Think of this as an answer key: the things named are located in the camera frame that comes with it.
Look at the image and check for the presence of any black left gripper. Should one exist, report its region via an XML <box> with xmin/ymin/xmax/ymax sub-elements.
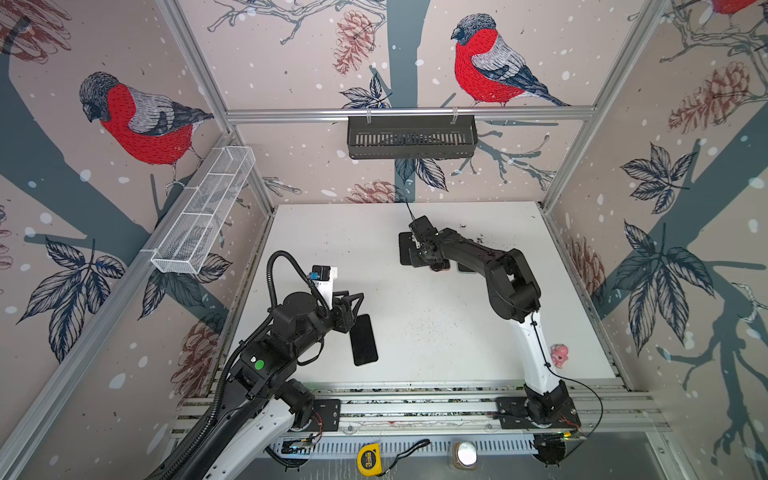
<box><xmin>293</xmin><ymin>286</ymin><xmax>365</xmax><ymax>358</ymax></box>

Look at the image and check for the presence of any black phone case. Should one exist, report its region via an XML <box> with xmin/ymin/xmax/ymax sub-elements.
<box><xmin>398</xmin><ymin>232</ymin><xmax>415</xmax><ymax>266</ymax></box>

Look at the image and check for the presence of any black phone face up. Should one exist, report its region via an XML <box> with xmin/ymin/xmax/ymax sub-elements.
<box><xmin>349</xmin><ymin>314</ymin><xmax>379</xmax><ymax>367</ymax></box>

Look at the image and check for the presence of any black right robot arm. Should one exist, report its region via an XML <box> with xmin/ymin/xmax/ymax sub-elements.
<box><xmin>401</xmin><ymin>216</ymin><xmax>570</xmax><ymax>426</ymax></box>

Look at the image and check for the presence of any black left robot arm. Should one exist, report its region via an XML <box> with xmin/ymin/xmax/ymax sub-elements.
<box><xmin>148</xmin><ymin>291</ymin><xmax>364</xmax><ymax>479</ymax></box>

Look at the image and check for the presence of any small circuit board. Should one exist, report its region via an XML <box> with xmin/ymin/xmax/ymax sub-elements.
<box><xmin>280</xmin><ymin>438</ymin><xmax>314</xmax><ymax>456</ymax></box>

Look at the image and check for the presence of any small pink toy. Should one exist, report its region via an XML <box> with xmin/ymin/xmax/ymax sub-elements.
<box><xmin>550</xmin><ymin>343</ymin><xmax>569</xmax><ymax>369</ymax></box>

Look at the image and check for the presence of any yellow tape measure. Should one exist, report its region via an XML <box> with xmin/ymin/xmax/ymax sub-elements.
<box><xmin>356</xmin><ymin>443</ymin><xmax>383</xmax><ymax>478</ymax></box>

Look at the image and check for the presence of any round silver puck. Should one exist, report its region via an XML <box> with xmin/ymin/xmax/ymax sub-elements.
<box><xmin>450</xmin><ymin>441</ymin><xmax>478</xmax><ymax>471</ymax></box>

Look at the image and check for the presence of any black wall basket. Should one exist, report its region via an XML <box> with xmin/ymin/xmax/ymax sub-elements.
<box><xmin>347</xmin><ymin>115</ymin><xmax>478</xmax><ymax>160</ymax></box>

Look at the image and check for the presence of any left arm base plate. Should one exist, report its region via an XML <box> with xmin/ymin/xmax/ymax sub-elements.
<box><xmin>306</xmin><ymin>399</ymin><xmax>341</xmax><ymax>433</ymax></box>

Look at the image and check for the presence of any white wire mesh basket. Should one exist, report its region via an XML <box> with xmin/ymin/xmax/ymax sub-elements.
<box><xmin>152</xmin><ymin>146</ymin><xmax>255</xmax><ymax>275</ymax></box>

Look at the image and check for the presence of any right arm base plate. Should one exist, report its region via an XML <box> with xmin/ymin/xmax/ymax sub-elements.
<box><xmin>493</xmin><ymin>397</ymin><xmax>581</xmax><ymax>430</ymax></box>

